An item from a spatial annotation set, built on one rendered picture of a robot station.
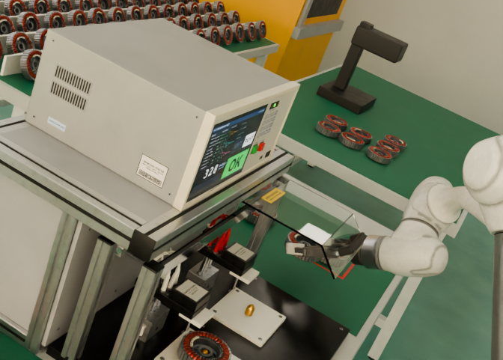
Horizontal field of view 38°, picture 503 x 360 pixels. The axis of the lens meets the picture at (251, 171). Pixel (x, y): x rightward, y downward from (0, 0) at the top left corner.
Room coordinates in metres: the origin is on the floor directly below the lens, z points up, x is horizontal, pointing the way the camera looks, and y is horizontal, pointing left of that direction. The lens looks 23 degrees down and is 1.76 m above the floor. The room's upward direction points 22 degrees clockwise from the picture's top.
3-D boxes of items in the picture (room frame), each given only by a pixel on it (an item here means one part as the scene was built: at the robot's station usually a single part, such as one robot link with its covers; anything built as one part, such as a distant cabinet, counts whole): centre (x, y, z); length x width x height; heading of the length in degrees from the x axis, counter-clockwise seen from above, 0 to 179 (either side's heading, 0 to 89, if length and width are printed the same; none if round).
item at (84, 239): (1.46, 0.16, 0.92); 0.66 x 0.01 x 0.30; 163
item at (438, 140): (3.71, -0.58, 0.38); 1.85 x 1.10 x 0.75; 163
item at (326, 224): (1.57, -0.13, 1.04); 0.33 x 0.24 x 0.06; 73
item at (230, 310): (1.50, -0.12, 0.78); 0.15 x 0.15 x 0.01; 73
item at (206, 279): (1.54, 0.02, 0.80); 0.07 x 0.05 x 0.06; 163
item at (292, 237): (1.83, -0.22, 0.84); 0.11 x 0.11 x 0.04
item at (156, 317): (1.31, 0.09, 0.80); 0.07 x 0.05 x 0.06; 163
